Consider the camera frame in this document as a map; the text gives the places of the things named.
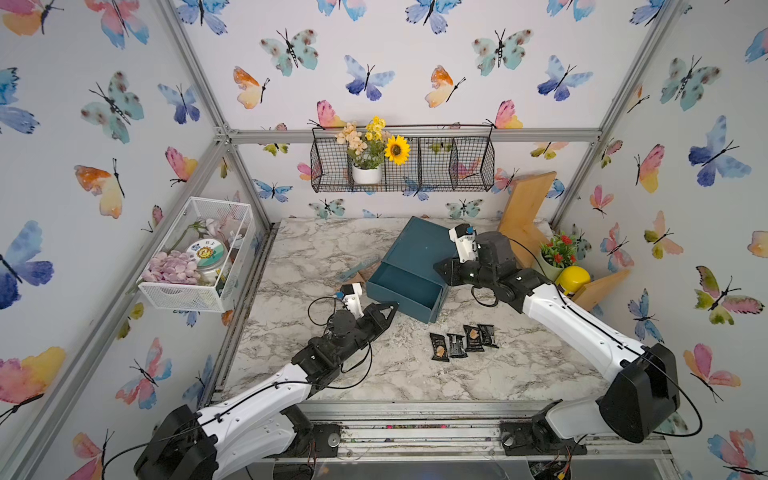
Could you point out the white mesh wall basket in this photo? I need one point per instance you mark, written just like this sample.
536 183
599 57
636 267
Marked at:
232 223

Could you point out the small wooden dustpan brush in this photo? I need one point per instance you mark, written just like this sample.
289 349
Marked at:
359 273

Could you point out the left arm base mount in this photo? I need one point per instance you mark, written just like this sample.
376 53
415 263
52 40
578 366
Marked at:
312 441

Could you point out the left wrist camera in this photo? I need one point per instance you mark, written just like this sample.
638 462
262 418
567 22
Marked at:
350 295

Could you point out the wooden zigzag shelf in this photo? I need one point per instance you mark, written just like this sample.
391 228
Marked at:
517 223

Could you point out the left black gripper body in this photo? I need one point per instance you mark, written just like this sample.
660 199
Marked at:
361 331

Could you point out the round green tin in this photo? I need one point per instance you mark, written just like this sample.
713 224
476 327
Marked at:
208 254

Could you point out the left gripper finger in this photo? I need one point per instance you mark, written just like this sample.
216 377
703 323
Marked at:
384 325
380 311

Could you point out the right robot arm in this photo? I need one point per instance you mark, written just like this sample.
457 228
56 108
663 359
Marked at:
643 390

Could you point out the teal drawer cabinet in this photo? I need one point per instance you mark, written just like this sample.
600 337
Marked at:
420 245

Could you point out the black cookie packet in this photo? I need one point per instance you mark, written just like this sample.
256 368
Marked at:
456 348
487 335
473 339
439 347

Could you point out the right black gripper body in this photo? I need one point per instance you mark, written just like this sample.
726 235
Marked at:
472 274

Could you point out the white flower pot with sunflower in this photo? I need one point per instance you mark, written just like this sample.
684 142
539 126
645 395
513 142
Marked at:
369 149

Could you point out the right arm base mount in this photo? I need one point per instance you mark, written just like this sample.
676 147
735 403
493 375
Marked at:
533 436

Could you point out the yellow canister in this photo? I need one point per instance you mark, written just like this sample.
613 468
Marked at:
572 279

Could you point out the green pot red flowers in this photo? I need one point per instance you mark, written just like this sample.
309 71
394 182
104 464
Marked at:
555 255

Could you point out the teal top drawer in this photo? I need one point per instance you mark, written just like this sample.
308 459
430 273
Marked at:
417 297

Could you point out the pink artificial flowers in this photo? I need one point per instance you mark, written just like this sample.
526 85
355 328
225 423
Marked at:
173 268

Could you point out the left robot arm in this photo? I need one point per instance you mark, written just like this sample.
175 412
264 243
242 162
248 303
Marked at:
265 420

